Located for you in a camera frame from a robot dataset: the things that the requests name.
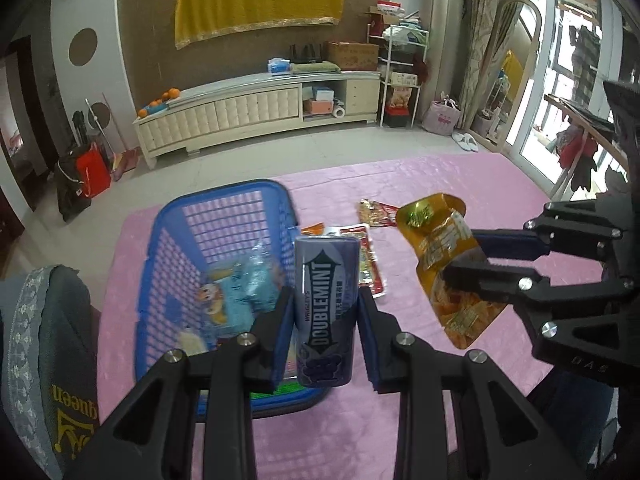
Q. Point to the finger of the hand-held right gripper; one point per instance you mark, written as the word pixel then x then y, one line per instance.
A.
pixel 505 246
pixel 475 277

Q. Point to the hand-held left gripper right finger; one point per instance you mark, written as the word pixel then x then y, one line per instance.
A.
pixel 372 345

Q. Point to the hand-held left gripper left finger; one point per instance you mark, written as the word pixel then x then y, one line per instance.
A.
pixel 282 340

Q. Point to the yellow orange snack packet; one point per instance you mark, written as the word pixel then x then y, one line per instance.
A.
pixel 440 240

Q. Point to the purple blue gum bottle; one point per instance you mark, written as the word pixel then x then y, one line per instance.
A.
pixel 325 310

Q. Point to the clear blue-print cracker packet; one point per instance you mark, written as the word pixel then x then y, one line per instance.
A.
pixel 245 280

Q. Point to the blue plastic basket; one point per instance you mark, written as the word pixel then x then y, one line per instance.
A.
pixel 220 190

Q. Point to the red white yellow snack packet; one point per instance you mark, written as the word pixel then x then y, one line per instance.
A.
pixel 372 265

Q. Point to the pink patterned cloth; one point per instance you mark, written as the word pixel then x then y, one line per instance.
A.
pixel 450 180

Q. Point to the white slipper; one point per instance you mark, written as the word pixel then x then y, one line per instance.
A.
pixel 471 144
pixel 459 139

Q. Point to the small orange snack packet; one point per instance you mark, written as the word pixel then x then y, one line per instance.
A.
pixel 312 230

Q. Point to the red orange snack packet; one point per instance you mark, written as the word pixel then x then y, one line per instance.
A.
pixel 377 212

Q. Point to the red garment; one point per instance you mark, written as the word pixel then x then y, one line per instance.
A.
pixel 575 147

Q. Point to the pink tote bag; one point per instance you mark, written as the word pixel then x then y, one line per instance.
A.
pixel 442 117

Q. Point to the wooden clothes rack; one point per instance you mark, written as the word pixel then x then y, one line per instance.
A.
pixel 570 109

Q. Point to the orange printed gift box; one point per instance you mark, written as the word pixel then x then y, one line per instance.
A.
pixel 402 97

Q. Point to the arched standing mirror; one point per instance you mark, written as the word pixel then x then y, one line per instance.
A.
pixel 517 60

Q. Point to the patterned curtain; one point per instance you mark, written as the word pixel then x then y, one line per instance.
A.
pixel 480 35

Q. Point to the white paper roll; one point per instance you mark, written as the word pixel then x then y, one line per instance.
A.
pixel 339 111

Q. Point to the white metal shelf rack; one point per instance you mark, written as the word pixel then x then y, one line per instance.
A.
pixel 407 40

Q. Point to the cream tv cabinet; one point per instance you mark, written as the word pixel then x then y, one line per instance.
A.
pixel 240 110

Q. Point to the blue white box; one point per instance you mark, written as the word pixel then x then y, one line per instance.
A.
pixel 323 93

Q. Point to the grey embroidered cloth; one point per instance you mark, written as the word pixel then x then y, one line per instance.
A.
pixel 45 350

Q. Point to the large cardboard box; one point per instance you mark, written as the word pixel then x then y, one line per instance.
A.
pixel 352 55

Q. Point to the small brown carton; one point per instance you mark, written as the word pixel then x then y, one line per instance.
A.
pixel 382 25

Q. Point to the red bag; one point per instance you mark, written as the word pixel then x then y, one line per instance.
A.
pixel 95 170

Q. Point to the green folded cloth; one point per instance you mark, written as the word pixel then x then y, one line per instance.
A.
pixel 315 67

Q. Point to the black bag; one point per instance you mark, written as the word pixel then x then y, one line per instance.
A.
pixel 70 185

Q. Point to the row of oranges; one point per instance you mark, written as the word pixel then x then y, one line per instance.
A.
pixel 170 94

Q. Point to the blue tissue box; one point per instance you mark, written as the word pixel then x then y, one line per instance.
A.
pixel 279 66

